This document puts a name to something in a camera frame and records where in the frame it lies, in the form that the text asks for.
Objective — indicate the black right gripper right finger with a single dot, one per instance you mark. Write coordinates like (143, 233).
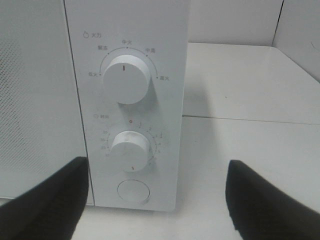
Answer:
(261, 211)

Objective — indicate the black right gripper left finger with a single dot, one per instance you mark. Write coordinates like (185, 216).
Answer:
(52, 209)

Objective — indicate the white microwave door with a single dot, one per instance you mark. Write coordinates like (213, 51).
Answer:
(41, 127)

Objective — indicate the round white door-release button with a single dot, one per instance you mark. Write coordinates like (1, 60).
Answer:
(133, 191)

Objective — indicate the white timer knob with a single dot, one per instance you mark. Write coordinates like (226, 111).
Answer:
(129, 152)

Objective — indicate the upper white power knob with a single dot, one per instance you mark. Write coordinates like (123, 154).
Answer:
(126, 79)

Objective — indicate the white microwave oven body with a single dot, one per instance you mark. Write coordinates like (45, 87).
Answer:
(156, 31)

